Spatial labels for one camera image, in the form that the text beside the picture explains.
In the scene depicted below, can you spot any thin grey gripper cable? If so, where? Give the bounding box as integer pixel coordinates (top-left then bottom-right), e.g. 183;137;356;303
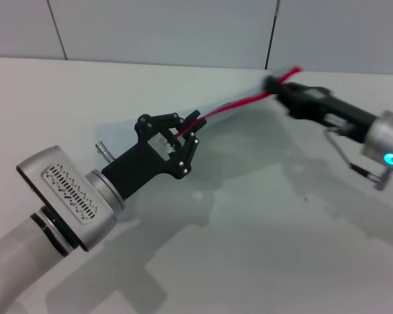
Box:
324;127;391;192

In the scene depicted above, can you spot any clear document bag red zip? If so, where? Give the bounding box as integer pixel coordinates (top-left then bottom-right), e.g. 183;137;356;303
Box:
94;65;305;226

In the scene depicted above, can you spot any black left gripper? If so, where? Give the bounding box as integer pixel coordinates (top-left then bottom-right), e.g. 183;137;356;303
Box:
101;110;206;200

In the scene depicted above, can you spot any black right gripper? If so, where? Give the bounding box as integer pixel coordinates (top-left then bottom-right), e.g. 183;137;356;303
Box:
263;75;380;145

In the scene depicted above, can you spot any silver connector plug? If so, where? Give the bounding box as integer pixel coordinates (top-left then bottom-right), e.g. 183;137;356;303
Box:
95;140;116;162

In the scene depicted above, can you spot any thin black wall cable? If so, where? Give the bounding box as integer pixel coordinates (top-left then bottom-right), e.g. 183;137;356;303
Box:
264;0;281;70

